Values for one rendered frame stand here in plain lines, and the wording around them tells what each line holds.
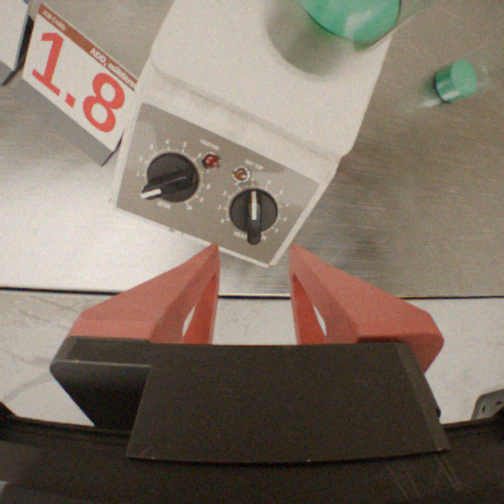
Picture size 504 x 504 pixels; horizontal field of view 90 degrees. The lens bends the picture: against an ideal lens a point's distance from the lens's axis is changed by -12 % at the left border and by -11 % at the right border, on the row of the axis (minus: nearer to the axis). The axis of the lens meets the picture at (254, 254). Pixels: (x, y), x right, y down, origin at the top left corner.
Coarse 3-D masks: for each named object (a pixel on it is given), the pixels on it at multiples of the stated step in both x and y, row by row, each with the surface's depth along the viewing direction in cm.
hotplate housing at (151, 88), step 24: (144, 72) 15; (144, 96) 15; (168, 96) 15; (192, 96) 15; (192, 120) 16; (216, 120) 16; (240, 120) 16; (240, 144) 16; (264, 144) 17; (288, 144) 17; (120, 168) 17; (312, 168) 17; (336, 168) 18; (288, 240) 21; (264, 264) 22
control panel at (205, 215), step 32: (160, 128) 16; (192, 128) 16; (128, 160) 17; (192, 160) 17; (224, 160) 17; (256, 160) 17; (128, 192) 18; (224, 192) 18; (288, 192) 18; (192, 224) 19; (224, 224) 20; (288, 224) 20; (256, 256) 21
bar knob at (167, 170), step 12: (168, 156) 16; (180, 156) 16; (156, 168) 17; (168, 168) 17; (180, 168) 17; (192, 168) 17; (156, 180) 16; (168, 180) 16; (180, 180) 16; (192, 180) 16; (144, 192) 16; (156, 192) 16; (168, 192) 16; (180, 192) 18; (192, 192) 18
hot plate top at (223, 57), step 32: (192, 0) 13; (224, 0) 13; (256, 0) 13; (160, 32) 13; (192, 32) 13; (224, 32) 13; (256, 32) 14; (160, 64) 13; (192, 64) 13; (224, 64) 13; (256, 64) 14; (224, 96) 14; (256, 96) 14; (288, 96) 14; (320, 96) 15; (352, 96) 15; (288, 128) 15; (320, 128) 15; (352, 128) 16
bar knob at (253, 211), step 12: (252, 192) 17; (264, 192) 18; (240, 204) 18; (252, 204) 17; (264, 204) 18; (276, 204) 19; (240, 216) 19; (252, 216) 17; (264, 216) 19; (276, 216) 19; (240, 228) 19; (252, 228) 18; (264, 228) 19; (252, 240) 18
